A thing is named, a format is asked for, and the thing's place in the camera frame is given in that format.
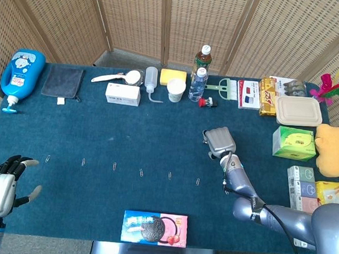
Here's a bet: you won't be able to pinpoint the yellow sponge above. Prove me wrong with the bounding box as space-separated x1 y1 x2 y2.
159 68 188 88

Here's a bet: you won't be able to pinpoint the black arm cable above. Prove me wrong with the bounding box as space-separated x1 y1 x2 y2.
218 153 315 254

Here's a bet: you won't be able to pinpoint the dark grey zip pouch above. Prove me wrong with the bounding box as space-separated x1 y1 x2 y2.
39 65 85 107

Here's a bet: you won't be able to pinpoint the leaf print paper cup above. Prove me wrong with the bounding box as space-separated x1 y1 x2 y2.
165 78 187 104

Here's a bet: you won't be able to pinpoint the white barcode carton box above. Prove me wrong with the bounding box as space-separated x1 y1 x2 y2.
104 82 142 107

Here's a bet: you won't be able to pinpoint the teal carpet table cover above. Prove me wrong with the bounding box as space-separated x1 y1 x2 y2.
0 59 339 254

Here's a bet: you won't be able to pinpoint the translucent squeeze wash bottle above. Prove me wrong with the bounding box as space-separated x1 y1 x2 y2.
143 66 166 104

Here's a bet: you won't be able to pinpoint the colourful feather shuttlecock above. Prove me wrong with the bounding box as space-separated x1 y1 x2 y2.
308 63 339 107

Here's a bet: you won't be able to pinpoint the green tea bottle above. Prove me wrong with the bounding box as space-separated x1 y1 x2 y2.
193 44 214 78

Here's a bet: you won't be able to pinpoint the beige lidded food container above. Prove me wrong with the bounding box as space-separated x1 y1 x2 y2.
274 95 325 128

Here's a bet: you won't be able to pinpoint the white nut snack packet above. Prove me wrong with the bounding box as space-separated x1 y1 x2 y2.
269 76 309 99

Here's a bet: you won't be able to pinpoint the green hand brush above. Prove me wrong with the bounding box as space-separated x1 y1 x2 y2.
204 76 240 101

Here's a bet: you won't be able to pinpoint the clear water bottle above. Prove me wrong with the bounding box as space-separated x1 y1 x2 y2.
187 67 208 103

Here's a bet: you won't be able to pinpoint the yellow plush toy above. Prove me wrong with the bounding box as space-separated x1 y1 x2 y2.
312 119 339 178

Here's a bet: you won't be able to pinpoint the wooden rattan folding screen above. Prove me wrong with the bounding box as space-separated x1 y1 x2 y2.
0 0 339 122

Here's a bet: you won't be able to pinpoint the yellow snack package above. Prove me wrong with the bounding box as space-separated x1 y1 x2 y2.
258 76 279 118

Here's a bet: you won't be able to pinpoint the green tissue box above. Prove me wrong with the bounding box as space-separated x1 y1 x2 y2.
271 125 319 163

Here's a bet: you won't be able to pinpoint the white box red blue squares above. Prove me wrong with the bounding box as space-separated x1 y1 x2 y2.
236 79 263 111

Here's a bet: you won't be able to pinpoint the yellow bread package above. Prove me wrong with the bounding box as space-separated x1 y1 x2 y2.
313 180 339 208

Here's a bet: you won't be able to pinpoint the red emergency stop button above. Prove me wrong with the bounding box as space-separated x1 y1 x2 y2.
198 97 219 110

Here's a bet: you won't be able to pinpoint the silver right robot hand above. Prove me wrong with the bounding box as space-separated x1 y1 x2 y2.
200 125 239 161

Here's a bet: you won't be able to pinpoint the blue pink Oreo box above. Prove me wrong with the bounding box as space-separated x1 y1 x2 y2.
120 210 189 248

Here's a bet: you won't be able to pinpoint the blue detergent bottle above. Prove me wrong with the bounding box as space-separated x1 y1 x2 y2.
0 48 47 116

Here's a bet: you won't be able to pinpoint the pastel tissue pack stack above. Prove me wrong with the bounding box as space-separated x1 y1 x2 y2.
284 165 322 213

